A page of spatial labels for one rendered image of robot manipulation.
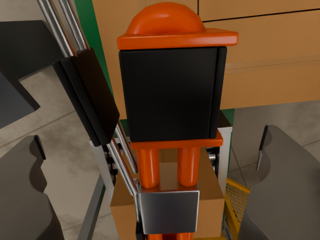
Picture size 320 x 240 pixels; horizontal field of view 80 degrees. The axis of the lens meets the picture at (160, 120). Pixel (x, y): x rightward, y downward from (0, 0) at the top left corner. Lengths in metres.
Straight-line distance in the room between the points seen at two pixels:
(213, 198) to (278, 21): 0.73
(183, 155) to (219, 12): 0.76
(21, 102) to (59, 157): 1.21
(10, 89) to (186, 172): 0.74
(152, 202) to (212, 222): 0.64
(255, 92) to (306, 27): 0.31
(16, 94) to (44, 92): 0.87
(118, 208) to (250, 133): 1.38
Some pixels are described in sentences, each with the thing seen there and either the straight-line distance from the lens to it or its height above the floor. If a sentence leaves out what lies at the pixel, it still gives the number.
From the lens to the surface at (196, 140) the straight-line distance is 0.15.
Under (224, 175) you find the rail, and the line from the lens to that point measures 1.19.
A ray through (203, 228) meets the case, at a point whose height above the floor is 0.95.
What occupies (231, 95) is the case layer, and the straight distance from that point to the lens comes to 0.98.
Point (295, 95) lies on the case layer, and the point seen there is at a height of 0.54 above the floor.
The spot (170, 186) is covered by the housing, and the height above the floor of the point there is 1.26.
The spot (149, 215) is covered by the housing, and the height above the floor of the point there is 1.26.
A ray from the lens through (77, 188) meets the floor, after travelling 2.22.
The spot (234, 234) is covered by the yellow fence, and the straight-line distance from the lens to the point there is 1.51.
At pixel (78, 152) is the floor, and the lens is 1.90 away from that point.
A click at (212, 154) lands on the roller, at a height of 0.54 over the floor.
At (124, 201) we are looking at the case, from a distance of 0.75.
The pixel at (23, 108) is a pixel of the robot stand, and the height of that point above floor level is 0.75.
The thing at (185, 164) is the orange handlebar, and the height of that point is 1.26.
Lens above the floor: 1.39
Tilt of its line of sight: 61 degrees down
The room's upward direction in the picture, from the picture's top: 177 degrees clockwise
